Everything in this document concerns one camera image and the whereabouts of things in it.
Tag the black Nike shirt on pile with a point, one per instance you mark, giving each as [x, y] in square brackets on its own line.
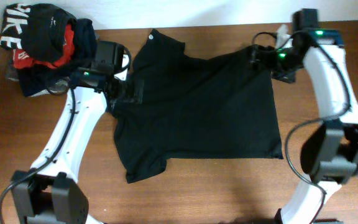
[37, 29]

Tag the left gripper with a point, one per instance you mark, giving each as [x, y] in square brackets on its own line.
[130, 95]

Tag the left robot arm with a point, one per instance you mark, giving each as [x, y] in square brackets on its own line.
[48, 192]

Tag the grey shirt under pile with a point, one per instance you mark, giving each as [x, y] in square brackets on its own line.
[35, 81]

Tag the red shirt in pile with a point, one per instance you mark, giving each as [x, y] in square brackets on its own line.
[22, 60]

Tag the navy blue shirt in pile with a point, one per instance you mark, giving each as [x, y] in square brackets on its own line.
[85, 46]

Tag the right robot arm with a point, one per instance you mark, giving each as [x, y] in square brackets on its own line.
[329, 157]

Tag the black t-shirt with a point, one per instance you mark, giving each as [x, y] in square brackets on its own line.
[193, 108]

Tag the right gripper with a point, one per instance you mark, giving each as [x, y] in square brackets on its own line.
[268, 52]

